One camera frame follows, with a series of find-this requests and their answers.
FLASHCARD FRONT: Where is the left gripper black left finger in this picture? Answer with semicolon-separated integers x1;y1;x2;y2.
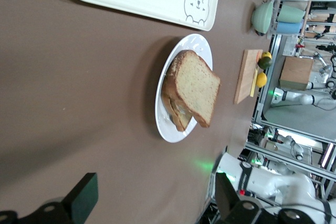
0;173;99;224

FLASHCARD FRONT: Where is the white wire cup rack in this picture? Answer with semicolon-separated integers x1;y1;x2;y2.
266;0;283;40

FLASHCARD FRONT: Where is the seeded brown bread slice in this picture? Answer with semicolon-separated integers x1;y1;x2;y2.
165;50;221;128

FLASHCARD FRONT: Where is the mint green bowl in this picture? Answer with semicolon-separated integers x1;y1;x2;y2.
251;1;275;35

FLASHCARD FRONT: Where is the sage green cup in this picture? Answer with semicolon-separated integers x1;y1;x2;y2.
277;4;307;24

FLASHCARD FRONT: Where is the brown wooden box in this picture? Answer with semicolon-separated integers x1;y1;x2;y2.
278;56;314;91

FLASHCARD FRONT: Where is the round white plate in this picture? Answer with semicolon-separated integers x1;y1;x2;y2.
154;34;213;143

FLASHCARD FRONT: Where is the dark green avocado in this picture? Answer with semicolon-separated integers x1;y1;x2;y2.
257;56;272;70

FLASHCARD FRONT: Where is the toasted bread slice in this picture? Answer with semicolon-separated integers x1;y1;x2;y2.
160;90;194;132

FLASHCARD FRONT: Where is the wooden cutting board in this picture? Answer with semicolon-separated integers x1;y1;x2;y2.
233;49;264;105

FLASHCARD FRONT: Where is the aluminium frame rail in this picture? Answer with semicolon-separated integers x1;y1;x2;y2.
245;35;284;130

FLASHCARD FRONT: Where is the light blue cup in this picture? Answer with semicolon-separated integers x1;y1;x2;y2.
276;21;304;35

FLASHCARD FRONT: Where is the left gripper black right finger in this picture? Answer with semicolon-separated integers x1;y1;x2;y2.
215;173;326;224

